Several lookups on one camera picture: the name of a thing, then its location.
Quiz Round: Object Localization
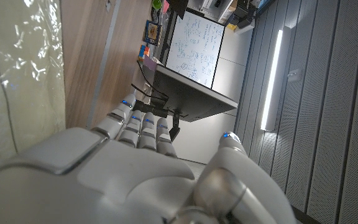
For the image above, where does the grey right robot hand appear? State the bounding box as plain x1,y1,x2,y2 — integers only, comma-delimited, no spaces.
0,93,298,224

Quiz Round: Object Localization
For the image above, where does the dark computer monitor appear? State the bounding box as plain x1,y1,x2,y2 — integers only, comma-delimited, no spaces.
152,63,239,123

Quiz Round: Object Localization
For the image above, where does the pale purple paper note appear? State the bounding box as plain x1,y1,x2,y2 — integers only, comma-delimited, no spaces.
142,55,158,73

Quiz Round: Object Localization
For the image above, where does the colourful Rubik's cube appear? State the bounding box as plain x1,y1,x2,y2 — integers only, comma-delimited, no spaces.
137,44,151,62

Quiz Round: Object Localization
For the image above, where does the whiteboard with writing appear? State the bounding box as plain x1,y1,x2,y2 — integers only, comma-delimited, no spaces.
165,11,226,90

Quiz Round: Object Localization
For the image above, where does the long white light fixture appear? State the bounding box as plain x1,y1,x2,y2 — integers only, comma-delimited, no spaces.
260,26,291,132

